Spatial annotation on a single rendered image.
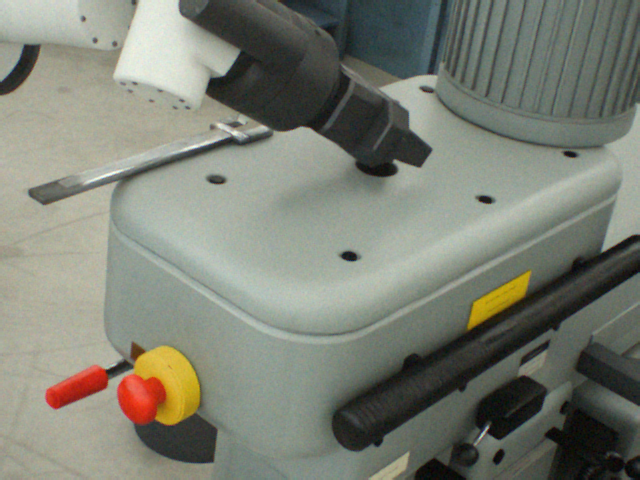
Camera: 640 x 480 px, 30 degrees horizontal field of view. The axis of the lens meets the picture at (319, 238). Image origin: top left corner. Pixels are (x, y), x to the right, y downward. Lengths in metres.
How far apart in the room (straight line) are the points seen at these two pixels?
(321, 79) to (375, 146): 0.07
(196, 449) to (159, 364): 2.61
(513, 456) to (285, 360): 0.47
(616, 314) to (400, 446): 0.42
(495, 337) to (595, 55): 0.29
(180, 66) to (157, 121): 4.74
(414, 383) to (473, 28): 0.38
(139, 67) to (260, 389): 0.25
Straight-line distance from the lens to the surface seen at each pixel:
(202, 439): 3.51
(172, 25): 0.84
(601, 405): 1.46
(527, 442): 1.30
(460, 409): 1.11
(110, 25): 0.93
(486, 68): 1.14
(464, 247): 0.95
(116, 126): 5.50
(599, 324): 1.34
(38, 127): 5.44
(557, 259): 1.10
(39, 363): 3.93
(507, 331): 1.01
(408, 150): 1.00
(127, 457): 3.58
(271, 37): 0.84
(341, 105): 0.93
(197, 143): 1.01
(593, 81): 1.13
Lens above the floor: 2.33
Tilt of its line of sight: 29 degrees down
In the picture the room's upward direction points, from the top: 9 degrees clockwise
